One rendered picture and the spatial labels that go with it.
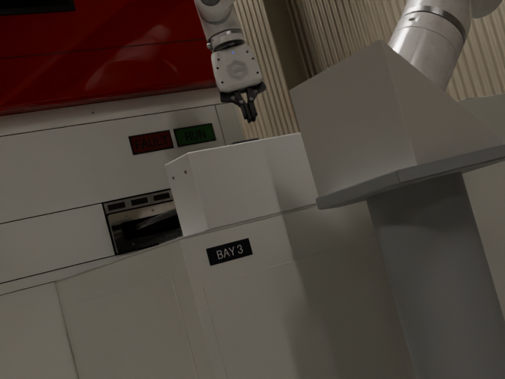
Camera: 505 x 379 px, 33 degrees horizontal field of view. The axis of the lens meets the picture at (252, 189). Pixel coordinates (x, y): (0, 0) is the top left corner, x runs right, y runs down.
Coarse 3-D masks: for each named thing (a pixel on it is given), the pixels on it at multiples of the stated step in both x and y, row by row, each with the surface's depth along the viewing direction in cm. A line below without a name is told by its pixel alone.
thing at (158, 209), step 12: (168, 204) 216; (108, 216) 207; (120, 216) 208; (132, 216) 210; (144, 216) 212; (120, 228) 208; (180, 228) 216; (120, 240) 207; (132, 240) 209; (144, 240) 210; (156, 240) 212; (120, 252) 206
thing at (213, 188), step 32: (192, 160) 150; (224, 160) 154; (256, 160) 158; (288, 160) 161; (192, 192) 151; (224, 192) 152; (256, 192) 156; (288, 192) 160; (192, 224) 153; (224, 224) 151
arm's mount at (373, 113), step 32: (352, 64) 133; (384, 64) 127; (320, 96) 141; (352, 96) 134; (384, 96) 128; (416, 96) 127; (448, 96) 131; (320, 128) 143; (352, 128) 136; (384, 128) 129; (416, 128) 126; (448, 128) 129; (480, 128) 133; (320, 160) 144; (352, 160) 137; (384, 160) 131; (416, 160) 125; (320, 192) 146
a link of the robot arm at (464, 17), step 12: (408, 0) 151; (420, 0) 147; (432, 0) 146; (444, 0) 146; (456, 0) 147; (468, 0) 148; (408, 12) 148; (432, 12) 145; (444, 12) 145; (456, 12) 146; (468, 12) 148; (456, 24) 145; (468, 24) 148
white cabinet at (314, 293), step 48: (480, 192) 187; (192, 240) 147; (240, 240) 152; (288, 240) 158; (336, 240) 163; (96, 288) 178; (144, 288) 159; (192, 288) 145; (240, 288) 150; (288, 288) 155; (336, 288) 161; (384, 288) 167; (96, 336) 182; (144, 336) 163; (192, 336) 148; (240, 336) 148; (288, 336) 153; (336, 336) 158; (384, 336) 164
